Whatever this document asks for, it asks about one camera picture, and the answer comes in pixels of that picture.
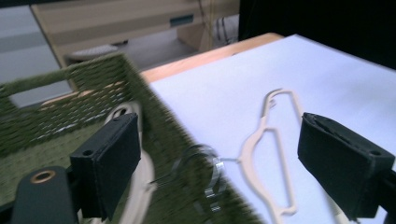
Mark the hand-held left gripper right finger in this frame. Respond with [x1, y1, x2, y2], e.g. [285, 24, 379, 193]
[297, 112, 396, 220]

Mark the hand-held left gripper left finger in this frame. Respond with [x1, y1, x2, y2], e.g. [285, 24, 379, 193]
[69, 112, 142, 222]

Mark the beige clothes hanger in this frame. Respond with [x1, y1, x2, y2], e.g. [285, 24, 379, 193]
[214, 88, 347, 224]
[78, 101, 219, 224]

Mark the green woven basket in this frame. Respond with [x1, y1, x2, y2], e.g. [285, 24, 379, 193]
[0, 52, 262, 224]

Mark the white sheet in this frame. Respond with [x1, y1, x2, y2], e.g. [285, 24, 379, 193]
[148, 34, 396, 224]

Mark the grey drawer handle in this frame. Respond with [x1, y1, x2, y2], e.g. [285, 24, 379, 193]
[169, 13, 195, 28]

